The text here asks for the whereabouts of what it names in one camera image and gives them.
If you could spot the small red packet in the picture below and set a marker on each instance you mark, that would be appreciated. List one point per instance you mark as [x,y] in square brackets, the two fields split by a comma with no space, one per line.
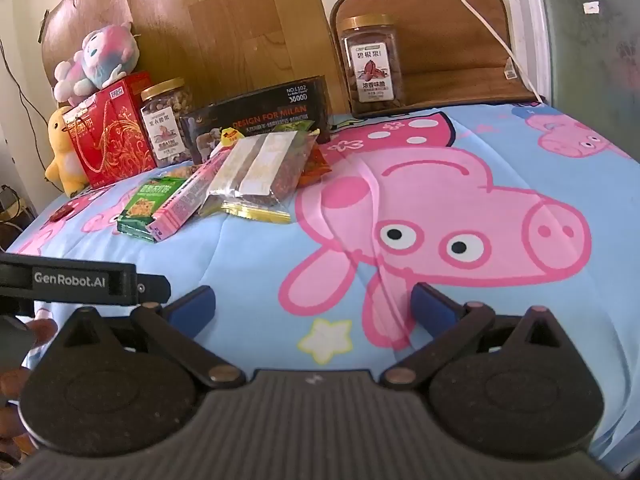
[61,212]

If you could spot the yellow duck plush toy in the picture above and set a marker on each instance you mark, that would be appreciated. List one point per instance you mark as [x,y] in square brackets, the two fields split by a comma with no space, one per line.
[60,160]

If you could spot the orange snack packet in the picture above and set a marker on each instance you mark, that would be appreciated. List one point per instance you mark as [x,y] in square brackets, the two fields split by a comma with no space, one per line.
[315,167]

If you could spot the pink and blue plush toy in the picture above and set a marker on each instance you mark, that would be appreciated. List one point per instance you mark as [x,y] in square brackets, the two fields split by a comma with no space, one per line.
[100,60]

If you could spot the red gift box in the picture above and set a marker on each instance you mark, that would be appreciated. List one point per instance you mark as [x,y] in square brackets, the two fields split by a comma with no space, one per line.
[115,135]

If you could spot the dark green snack packet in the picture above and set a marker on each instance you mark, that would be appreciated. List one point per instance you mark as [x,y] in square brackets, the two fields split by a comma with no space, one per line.
[142,205]

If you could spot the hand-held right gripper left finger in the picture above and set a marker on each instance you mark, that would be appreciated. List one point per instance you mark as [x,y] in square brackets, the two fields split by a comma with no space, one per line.
[192,305]

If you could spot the pecan jar gold lid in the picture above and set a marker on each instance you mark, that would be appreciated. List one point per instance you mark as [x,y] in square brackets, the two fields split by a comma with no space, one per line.
[372,70]

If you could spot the gold-edged snack packet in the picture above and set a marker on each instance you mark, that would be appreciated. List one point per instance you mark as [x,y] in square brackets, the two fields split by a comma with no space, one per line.
[260,215]

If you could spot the yellow peanut packet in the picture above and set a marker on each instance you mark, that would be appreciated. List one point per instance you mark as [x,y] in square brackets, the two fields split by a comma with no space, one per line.
[231,137]

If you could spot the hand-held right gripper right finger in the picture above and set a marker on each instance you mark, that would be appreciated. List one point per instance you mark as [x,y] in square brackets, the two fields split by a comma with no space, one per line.
[432,307]

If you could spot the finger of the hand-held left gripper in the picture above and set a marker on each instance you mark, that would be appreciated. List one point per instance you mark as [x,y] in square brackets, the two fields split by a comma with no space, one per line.
[154,289]

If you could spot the blue printed blanket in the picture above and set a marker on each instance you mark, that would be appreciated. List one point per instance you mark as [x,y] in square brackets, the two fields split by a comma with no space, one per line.
[225,250]

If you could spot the pink snack box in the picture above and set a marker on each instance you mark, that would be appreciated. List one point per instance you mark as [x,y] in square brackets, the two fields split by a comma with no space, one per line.
[182,200]

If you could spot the clear packet of red snacks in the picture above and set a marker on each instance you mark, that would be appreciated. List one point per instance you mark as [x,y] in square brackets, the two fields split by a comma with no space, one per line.
[260,160]

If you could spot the wooden headboard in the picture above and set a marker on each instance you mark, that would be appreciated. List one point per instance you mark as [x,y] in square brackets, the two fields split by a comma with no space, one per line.
[225,20]

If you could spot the black printed box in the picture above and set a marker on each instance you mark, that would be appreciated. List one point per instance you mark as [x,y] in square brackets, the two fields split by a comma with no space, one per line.
[260,105]

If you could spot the frosted glass window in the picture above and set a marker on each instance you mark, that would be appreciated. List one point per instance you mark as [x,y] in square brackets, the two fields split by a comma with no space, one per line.
[590,50]

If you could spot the person's left hand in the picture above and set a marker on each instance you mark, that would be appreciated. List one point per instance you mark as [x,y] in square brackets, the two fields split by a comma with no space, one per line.
[42,331]

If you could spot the mixed nut jar gold lid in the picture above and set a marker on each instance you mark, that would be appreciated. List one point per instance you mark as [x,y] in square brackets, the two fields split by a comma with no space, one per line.
[162,130]

